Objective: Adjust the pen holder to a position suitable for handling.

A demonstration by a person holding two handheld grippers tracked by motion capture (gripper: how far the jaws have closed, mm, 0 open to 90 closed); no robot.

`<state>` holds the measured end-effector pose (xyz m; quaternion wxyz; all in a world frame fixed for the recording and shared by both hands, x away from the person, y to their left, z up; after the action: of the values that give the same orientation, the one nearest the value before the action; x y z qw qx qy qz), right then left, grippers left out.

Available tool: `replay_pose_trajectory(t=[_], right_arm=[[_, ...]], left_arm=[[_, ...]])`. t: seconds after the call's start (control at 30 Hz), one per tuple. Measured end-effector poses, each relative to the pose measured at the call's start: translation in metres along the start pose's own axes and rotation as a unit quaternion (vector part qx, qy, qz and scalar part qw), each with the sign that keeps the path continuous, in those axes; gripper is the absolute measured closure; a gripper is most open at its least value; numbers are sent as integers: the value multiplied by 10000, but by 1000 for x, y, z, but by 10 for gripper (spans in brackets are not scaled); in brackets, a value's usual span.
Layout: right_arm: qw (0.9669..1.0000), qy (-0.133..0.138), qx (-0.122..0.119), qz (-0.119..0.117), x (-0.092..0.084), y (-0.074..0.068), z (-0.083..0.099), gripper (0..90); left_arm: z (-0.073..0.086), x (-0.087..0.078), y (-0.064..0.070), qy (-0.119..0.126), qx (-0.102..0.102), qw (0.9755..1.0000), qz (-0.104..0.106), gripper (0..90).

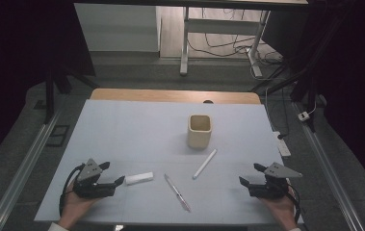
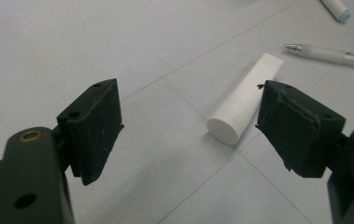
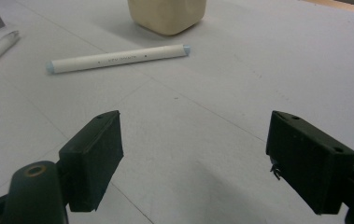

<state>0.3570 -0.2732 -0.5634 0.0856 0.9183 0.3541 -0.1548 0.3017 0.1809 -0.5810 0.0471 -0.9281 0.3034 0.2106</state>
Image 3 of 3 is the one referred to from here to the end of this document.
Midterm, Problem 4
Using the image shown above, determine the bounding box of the white marker with blue ends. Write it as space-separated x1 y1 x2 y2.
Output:
46 43 192 75

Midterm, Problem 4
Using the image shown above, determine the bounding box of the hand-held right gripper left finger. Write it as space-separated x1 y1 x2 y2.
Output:
58 110 124 213

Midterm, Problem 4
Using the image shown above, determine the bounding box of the beige pen holder cup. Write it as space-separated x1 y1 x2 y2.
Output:
127 0 207 36

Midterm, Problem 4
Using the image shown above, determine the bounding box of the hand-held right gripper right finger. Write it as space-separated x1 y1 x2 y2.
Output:
265 110 354 216

